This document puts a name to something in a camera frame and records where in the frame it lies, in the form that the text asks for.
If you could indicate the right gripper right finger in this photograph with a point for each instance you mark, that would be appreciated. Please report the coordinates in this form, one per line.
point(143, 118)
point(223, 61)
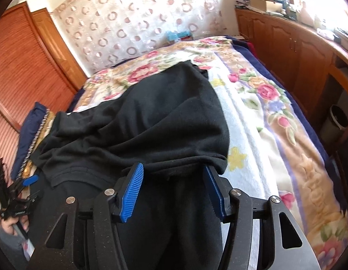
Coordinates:
point(282, 243)

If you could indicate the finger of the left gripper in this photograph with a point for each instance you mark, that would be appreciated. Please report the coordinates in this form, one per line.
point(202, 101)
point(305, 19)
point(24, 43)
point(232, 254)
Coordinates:
point(30, 180)

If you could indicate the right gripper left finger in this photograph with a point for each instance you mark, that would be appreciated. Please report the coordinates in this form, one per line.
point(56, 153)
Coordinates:
point(85, 235)

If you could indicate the black printed t-shirt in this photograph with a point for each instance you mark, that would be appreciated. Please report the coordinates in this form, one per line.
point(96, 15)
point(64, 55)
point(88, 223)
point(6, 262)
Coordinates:
point(171, 122)

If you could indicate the person's left hand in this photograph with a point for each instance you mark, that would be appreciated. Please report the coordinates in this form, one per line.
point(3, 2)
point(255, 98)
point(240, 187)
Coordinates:
point(7, 224)

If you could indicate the patterned gold-navy folded cloth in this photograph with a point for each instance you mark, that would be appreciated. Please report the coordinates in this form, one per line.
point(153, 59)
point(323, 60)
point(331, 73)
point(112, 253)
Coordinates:
point(43, 131)

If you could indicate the floral bed blanket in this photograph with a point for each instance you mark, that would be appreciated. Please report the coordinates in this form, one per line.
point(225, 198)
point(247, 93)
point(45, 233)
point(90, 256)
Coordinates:
point(321, 207)

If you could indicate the navy blue folded garment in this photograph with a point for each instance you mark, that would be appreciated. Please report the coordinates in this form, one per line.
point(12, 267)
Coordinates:
point(28, 131)

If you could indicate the grey waste bin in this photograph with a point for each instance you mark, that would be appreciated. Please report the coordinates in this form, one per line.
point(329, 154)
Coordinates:
point(334, 125)

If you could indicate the long wooden cabinet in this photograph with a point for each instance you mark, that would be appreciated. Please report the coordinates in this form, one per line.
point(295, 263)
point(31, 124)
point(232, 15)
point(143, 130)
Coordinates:
point(313, 69)

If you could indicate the circle-patterned sheer curtain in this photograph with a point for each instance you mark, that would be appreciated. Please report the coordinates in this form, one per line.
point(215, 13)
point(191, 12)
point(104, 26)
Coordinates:
point(103, 33)

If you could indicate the blue tissue pack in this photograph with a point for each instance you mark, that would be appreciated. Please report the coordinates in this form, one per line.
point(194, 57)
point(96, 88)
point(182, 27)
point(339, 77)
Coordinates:
point(173, 37)

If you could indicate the cardboard box on cabinet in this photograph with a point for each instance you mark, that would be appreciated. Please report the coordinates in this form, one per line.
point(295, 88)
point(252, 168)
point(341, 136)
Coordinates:
point(266, 6)

